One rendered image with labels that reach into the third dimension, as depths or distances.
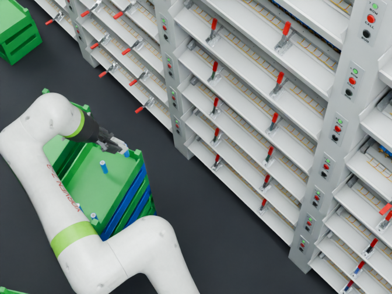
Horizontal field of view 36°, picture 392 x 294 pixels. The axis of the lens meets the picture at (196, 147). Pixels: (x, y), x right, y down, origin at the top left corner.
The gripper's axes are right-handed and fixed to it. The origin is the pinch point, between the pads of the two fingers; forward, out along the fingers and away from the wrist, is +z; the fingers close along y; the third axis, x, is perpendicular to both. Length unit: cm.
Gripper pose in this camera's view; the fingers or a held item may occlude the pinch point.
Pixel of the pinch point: (117, 145)
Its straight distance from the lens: 193.7
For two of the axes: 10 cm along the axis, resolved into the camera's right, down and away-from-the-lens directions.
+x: 7.3, -6.7, -1.4
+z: 3.9, 2.5, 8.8
